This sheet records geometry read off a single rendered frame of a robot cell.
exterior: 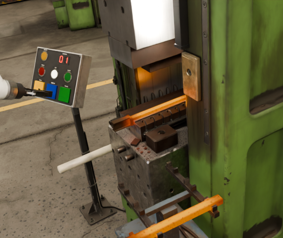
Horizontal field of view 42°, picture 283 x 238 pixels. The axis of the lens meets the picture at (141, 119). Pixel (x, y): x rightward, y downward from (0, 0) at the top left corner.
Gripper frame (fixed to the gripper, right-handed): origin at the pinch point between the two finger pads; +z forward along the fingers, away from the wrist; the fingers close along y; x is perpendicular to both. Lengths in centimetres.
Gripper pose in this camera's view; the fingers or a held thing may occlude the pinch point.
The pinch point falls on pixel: (45, 93)
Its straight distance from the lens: 192.8
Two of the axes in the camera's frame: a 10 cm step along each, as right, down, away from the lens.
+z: 5.3, 0.1, 8.5
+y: 8.2, 2.2, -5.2
